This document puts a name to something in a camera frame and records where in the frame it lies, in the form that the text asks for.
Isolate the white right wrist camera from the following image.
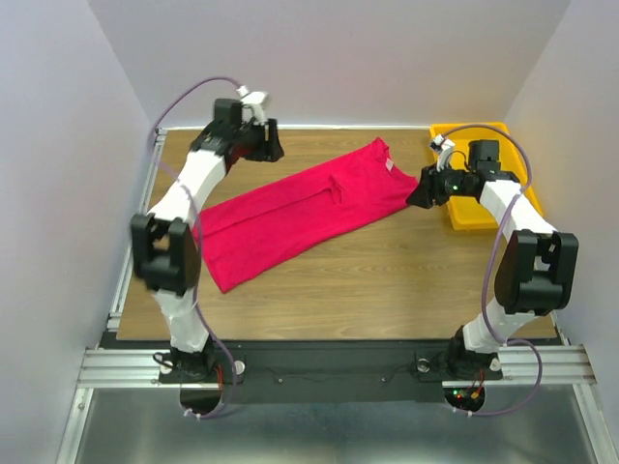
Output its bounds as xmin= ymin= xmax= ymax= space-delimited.
xmin=429 ymin=134 xmax=456 ymax=172

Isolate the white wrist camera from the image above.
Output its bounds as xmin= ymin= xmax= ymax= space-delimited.
xmin=236 ymin=85 xmax=269 ymax=126
xmin=429 ymin=134 xmax=456 ymax=172

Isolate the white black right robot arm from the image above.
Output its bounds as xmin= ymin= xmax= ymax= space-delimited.
xmin=406 ymin=134 xmax=579 ymax=377

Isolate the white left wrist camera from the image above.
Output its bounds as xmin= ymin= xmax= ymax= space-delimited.
xmin=236 ymin=85 xmax=269 ymax=126

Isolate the aluminium frame rail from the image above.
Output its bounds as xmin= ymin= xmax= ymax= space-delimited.
xmin=77 ymin=346 xmax=596 ymax=389

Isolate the pink red t shirt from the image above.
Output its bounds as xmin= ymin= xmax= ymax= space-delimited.
xmin=195 ymin=138 xmax=419 ymax=293

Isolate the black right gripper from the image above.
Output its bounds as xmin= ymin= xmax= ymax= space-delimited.
xmin=403 ymin=159 xmax=472 ymax=209

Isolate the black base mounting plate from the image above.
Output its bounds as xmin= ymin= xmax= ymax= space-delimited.
xmin=153 ymin=340 xmax=502 ymax=406

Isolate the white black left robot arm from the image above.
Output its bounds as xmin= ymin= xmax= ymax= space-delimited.
xmin=130 ymin=91 xmax=283 ymax=382

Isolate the yellow plastic tray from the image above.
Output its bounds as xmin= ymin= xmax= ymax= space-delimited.
xmin=446 ymin=128 xmax=528 ymax=231

